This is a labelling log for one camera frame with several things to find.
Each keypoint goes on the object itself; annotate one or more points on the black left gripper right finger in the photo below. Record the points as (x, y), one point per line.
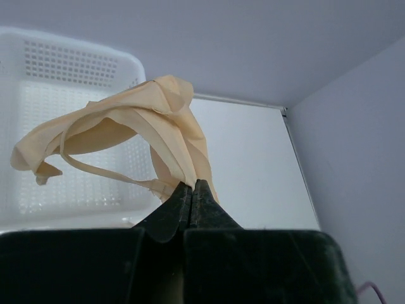
(205, 211)

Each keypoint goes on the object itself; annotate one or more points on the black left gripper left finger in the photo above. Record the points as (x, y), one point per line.
(171, 217)

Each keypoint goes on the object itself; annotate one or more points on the beige bra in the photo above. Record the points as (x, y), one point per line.
(157, 110)

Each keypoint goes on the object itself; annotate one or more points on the white perforated plastic basket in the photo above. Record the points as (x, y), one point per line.
(45, 76)

